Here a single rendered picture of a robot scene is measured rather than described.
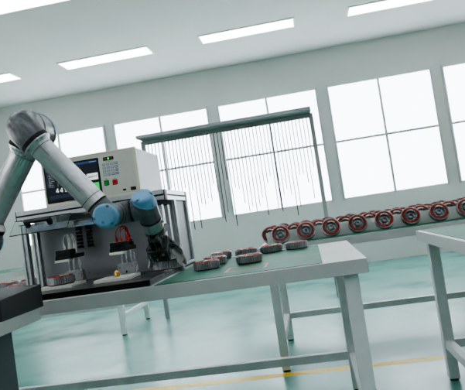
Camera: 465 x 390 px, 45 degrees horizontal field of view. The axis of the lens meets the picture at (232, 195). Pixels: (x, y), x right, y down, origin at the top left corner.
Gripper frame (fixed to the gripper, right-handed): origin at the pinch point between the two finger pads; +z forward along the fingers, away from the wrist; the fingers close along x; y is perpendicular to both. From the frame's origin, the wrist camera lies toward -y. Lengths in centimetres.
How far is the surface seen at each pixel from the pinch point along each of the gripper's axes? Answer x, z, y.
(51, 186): -57, -7, -50
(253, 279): 31.1, 1.8, 10.7
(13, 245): -417, 427, -511
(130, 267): -24.8, 22.2, -23.1
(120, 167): -24, -10, -52
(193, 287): 9.4, 2.3, 10.7
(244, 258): 24.8, 22.7, -21.1
